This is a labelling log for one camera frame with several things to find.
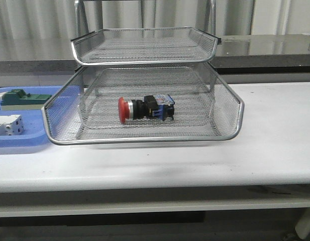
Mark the blue plastic tray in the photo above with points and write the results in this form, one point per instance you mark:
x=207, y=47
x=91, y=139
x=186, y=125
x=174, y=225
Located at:
x=33, y=133

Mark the mesh tray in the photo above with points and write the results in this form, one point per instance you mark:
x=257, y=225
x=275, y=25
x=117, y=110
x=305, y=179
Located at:
x=144, y=45
x=85, y=109

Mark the grey metal rack frame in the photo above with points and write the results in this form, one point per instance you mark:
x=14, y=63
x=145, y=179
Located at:
x=210, y=25

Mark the green electrical module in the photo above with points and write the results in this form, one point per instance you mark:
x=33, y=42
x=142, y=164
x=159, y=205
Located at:
x=18, y=99

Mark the red emergency stop button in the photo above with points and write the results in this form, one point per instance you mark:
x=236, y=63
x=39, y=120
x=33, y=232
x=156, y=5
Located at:
x=158, y=107

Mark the white circuit breaker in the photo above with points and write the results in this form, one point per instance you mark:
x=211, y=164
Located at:
x=11, y=125

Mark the white table leg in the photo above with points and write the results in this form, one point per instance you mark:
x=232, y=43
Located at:
x=302, y=228

